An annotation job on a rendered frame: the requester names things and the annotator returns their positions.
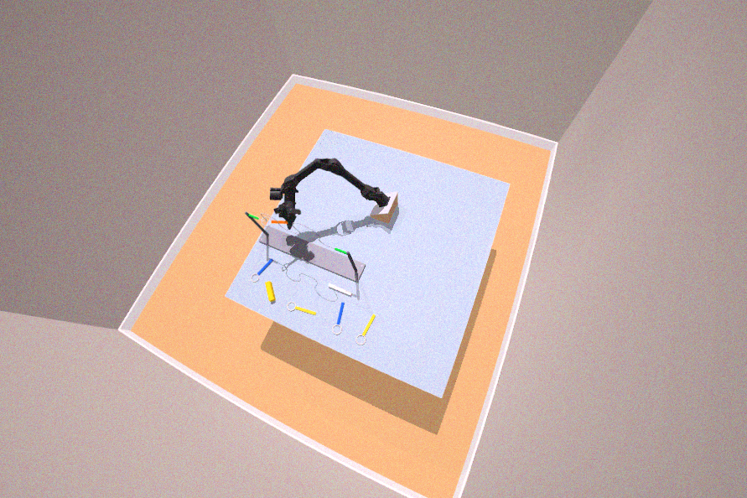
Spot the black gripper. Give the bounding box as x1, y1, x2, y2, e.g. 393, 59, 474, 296
278, 200, 301, 230

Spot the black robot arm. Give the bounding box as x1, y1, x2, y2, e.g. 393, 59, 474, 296
269, 158, 391, 214

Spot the grey wire loop frame on two posts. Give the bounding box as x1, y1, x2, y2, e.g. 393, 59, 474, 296
244, 211, 366, 282

